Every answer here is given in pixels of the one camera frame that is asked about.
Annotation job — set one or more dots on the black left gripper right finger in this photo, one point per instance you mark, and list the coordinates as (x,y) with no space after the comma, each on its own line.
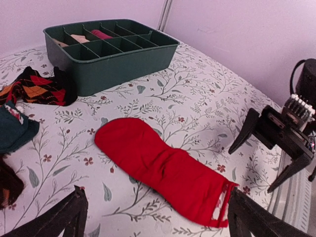
(248,219)

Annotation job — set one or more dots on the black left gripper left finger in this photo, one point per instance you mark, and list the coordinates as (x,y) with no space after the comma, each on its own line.
(68,217)

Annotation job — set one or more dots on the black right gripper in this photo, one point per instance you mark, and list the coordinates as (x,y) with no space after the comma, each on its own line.
(291,129)

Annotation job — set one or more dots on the red sock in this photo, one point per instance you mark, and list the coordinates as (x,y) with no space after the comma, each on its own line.
(163,163)

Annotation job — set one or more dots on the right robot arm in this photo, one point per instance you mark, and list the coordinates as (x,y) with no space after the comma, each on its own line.
(305,87)

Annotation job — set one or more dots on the brown argyle sock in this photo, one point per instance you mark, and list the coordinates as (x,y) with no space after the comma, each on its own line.
(11,186)

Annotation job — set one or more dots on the floral table cloth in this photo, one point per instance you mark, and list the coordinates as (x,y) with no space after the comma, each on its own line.
(194,109)

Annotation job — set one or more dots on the dark teal sock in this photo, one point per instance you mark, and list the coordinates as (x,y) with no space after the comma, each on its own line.
(16,129)

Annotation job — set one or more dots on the black orange argyle sock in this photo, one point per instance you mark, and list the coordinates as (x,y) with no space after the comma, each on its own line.
(31,87)

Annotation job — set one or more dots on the green divided organizer box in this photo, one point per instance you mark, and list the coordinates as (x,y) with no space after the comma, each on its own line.
(136,50)

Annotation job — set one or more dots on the tan rolled sock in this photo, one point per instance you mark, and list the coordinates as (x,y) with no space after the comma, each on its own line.
(61,44)

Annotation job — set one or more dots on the beige rolled sock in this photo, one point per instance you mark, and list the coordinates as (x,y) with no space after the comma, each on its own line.
(80,38)

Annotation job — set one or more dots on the maroon rolled sock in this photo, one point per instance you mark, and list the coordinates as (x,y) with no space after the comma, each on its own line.
(101,34)

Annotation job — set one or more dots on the right aluminium corner post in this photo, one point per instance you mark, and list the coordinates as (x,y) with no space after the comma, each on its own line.
(164,16)

